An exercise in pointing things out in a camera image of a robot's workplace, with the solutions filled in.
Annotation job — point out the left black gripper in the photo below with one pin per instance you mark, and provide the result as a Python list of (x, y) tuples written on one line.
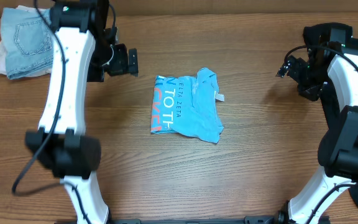
[(132, 61)]

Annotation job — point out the light blue printed t-shirt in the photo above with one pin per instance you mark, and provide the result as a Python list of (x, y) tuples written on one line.
[(187, 105)]

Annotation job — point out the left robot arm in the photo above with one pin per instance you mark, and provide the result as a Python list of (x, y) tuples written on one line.
[(84, 50)]

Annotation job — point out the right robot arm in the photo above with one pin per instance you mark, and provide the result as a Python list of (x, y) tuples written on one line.
[(320, 191)]

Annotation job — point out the folded light blue jeans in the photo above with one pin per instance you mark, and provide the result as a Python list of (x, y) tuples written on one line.
[(28, 42)]

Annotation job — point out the folded white garment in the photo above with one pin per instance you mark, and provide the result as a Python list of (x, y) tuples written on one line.
[(3, 53)]

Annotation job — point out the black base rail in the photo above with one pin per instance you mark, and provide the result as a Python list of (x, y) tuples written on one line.
[(264, 219)]

